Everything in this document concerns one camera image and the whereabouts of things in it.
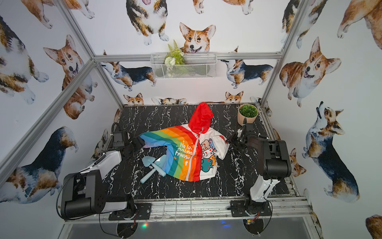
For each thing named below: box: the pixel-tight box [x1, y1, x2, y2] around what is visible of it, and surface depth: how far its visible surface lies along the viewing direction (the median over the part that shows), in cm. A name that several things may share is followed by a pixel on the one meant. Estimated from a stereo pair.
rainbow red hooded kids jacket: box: [139, 102, 230, 182], surface depth 96 cm
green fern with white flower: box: [164, 39, 186, 77], surface depth 85 cm
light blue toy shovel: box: [141, 155, 167, 177], surface depth 90 cm
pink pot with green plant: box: [237, 103, 259, 126], surface depth 103 cm
